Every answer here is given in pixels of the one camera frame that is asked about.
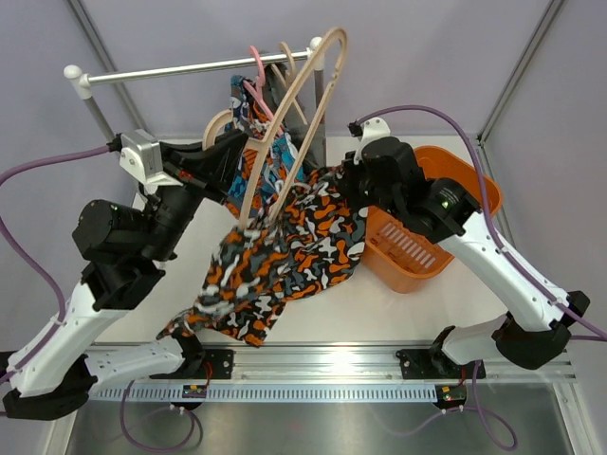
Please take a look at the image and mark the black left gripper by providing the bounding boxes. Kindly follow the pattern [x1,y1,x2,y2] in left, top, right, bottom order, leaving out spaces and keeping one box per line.
[139,129,249,263]

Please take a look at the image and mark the blue orange patterned shorts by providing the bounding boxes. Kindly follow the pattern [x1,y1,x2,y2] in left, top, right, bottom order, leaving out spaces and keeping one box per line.
[222,74,314,220]

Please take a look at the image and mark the pink plastic hanger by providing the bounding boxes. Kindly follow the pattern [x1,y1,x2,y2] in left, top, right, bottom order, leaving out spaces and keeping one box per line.
[243,45,274,119]

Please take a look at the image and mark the orange black camouflage shorts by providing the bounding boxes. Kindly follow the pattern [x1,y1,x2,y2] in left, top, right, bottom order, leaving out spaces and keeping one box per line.
[156,166,368,347]

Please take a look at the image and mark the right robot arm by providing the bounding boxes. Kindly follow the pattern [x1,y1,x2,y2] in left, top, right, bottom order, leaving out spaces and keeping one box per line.
[340,136,590,376]

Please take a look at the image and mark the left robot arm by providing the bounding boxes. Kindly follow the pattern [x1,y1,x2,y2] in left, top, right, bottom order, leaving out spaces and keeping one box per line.
[1,130,248,421]

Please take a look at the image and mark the grey sweat shorts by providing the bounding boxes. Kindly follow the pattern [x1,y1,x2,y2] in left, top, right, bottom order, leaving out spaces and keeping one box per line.
[262,64,326,171]

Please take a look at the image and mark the beige hanger with grey shorts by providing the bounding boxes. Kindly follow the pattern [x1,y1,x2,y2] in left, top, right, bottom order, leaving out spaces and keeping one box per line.
[269,42,297,97]

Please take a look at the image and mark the white and metal clothes rack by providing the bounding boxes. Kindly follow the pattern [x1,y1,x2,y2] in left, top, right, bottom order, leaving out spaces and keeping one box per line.
[63,36,327,143]

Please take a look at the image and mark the orange plastic basket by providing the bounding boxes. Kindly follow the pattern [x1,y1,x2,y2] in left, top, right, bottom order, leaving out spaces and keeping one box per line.
[361,144,503,295]

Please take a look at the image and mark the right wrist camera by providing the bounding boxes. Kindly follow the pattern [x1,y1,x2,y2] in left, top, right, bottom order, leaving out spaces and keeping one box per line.
[347,117,391,141]

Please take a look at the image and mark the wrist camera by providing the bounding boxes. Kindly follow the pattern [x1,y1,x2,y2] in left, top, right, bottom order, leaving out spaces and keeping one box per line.
[347,117,391,141]
[120,129,171,191]

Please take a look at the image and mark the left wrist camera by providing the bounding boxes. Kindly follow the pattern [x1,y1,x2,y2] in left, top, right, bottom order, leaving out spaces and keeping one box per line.
[120,129,171,191]

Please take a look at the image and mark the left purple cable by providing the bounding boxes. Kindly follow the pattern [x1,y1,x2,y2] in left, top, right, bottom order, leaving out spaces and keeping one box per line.
[0,144,205,451]

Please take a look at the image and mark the aluminium mounting rail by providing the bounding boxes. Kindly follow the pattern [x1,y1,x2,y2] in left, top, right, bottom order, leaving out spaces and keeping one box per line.
[85,342,577,383]

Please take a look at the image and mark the white slotted cable duct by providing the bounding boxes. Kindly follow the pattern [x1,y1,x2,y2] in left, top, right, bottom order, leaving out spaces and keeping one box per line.
[93,381,438,403]

